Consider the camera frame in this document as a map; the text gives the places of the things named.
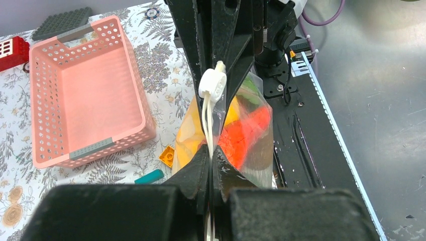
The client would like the red grid block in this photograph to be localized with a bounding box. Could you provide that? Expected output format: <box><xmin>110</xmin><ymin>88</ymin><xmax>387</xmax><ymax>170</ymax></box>
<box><xmin>1</xmin><ymin>36</ymin><xmax>30</xmax><ymax>71</ymax></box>

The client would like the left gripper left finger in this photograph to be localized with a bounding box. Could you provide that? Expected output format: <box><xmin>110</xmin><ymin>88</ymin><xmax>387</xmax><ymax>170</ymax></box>
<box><xmin>21</xmin><ymin>145</ymin><xmax>208</xmax><ymax>240</ymax></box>

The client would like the orange square brick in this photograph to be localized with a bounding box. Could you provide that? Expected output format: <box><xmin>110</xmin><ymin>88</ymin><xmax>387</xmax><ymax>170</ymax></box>
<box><xmin>159</xmin><ymin>146</ymin><xmax>174</xmax><ymax>168</ymax></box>

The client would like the orange carrot toy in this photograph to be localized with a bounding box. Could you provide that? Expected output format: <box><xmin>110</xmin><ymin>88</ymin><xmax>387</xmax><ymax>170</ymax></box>
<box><xmin>213</xmin><ymin>105</ymin><xmax>271</xmax><ymax>170</ymax></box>

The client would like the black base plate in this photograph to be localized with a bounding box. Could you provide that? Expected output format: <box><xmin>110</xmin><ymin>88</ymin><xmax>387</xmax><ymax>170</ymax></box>
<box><xmin>254</xmin><ymin>50</ymin><xmax>386</xmax><ymax>240</ymax></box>

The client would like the teal small brick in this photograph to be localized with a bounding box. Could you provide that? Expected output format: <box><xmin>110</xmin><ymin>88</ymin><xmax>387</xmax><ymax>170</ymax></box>
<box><xmin>134</xmin><ymin>169</ymin><xmax>164</xmax><ymax>184</ymax></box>

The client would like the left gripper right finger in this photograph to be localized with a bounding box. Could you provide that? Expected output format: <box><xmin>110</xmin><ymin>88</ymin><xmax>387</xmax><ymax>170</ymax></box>
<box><xmin>211</xmin><ymin>146</ymin><xmax>380</xmax><ymax>241</ymax></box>

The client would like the yellow pepper toy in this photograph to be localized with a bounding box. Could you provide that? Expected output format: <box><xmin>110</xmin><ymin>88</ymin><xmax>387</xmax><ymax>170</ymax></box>
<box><xmin>172</xmin><ymin>98</ymin><xmax>242</xmax><ymax>175</ymax></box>

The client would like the clear zip top bag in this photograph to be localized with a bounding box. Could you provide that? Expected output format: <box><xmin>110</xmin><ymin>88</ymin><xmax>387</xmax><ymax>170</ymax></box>
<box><xmin>171</xmin><ymin>60</ymin><xmax>274</xmax><ymax>241</ymax></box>

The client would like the green pepper toy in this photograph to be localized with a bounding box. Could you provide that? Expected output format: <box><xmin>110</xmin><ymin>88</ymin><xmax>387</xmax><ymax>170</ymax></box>
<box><xmin>236</xmin><ymin>77</ymin><xmax>262</xmax><ymax>106</ymax></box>

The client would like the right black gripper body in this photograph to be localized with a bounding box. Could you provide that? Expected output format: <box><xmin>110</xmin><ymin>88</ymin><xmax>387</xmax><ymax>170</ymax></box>
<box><xmin>253</xmin><ymin>1</ymin><xmax>307</xmax><ymax>67</ymax></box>

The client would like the pink plastic basket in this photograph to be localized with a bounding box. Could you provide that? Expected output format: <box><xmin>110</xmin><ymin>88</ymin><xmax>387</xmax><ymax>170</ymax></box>
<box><xmin>29</xmin><ymin>16</ymin><xmax>156</xmax><ymax>169</ymax></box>

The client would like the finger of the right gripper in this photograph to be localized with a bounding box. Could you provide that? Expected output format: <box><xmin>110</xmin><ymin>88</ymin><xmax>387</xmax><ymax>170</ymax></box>
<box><xmin>166</xmin><ymin>0</ymin><xmax>214</xmax><ymax>134</ymax></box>
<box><xmin>211</xmin><ymin>0</ymin><xmax>257</xmax><ymax>100</ymax></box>

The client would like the dark grey baseplate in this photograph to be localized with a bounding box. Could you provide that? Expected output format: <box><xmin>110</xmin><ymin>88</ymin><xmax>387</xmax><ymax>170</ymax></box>
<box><xmin>32</xmin><ymin>7</ymin><xmax>92</xmax><ymax>41</ymax></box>

